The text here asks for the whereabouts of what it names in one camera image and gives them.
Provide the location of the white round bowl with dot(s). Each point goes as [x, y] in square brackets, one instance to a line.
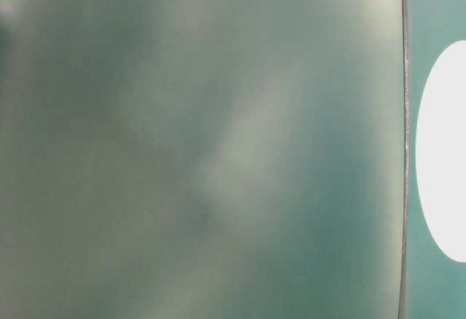
[440, 151]

